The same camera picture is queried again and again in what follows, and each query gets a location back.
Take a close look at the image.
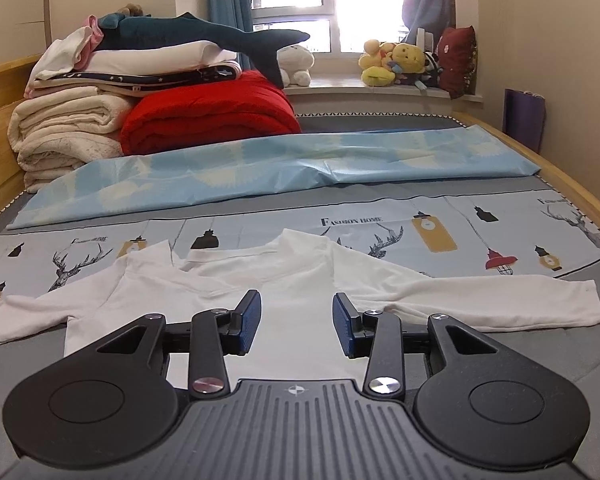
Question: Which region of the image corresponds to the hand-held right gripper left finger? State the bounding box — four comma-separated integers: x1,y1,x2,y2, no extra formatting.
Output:
82,289,263,401

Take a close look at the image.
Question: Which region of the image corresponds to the window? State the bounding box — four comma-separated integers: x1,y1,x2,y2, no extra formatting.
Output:
250,0,411,56

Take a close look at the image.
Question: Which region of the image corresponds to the red folded quilt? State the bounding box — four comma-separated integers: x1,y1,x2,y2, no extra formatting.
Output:
120,70,302,157

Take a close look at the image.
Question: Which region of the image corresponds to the yellow duck plush toy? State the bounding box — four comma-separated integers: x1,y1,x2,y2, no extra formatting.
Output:
358,39,396,87

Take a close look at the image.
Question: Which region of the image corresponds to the dark red cushion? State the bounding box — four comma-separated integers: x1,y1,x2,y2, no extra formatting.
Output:
437,25,477,100

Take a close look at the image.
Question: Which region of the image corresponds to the striped plush toy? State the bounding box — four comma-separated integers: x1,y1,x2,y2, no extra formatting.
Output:
415,52,443,88

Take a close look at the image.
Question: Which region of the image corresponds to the white plush toy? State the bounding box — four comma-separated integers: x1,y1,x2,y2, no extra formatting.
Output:
277,44,315,87

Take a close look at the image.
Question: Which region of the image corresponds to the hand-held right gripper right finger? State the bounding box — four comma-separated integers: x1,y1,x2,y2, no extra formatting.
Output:
332,291,511,402

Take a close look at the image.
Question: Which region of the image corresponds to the grey bed mattress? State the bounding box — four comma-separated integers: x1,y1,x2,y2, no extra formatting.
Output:
0,110,600,480

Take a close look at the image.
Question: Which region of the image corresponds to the pink cloth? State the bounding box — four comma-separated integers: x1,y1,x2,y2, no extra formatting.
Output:
75,15,105,68

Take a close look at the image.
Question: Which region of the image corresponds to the white folded quilt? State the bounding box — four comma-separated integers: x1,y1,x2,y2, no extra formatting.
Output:
87,40,236,75

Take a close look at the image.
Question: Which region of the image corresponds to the cream folded blanket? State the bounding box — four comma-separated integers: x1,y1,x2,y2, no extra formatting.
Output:
7,85,136,193

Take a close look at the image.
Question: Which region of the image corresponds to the white folded cloth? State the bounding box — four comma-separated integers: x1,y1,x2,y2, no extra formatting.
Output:
34,25,93,81

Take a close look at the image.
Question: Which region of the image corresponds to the purple paper bag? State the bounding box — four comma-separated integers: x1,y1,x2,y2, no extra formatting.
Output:
502,88,546,153

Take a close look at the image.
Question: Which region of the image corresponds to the stone window sill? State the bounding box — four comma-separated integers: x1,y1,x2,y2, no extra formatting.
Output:
282,75,483,116

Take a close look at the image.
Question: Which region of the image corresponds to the light blue patterned sheet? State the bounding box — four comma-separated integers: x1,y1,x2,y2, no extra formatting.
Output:
12,124,541,231

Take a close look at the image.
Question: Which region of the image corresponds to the wooden bed frame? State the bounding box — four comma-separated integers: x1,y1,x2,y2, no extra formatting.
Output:
0,55,600,261

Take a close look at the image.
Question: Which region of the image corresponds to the dark blue star-print blanket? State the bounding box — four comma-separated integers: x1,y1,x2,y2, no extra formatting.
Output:
27,60,243,98

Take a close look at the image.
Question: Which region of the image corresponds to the yellow round-head plush toy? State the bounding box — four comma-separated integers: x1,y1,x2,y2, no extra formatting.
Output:
392,42,426,79

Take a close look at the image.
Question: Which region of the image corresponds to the dark teal shark plush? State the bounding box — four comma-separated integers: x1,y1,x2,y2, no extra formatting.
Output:
96,11,311,88

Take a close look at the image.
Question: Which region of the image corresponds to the deer and lamp printed sheet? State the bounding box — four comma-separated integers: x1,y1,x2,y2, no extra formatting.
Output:
0,189,600,311

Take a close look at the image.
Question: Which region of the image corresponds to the white long-sleeve shirt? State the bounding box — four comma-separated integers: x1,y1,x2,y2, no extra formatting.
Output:
0,228,600,391

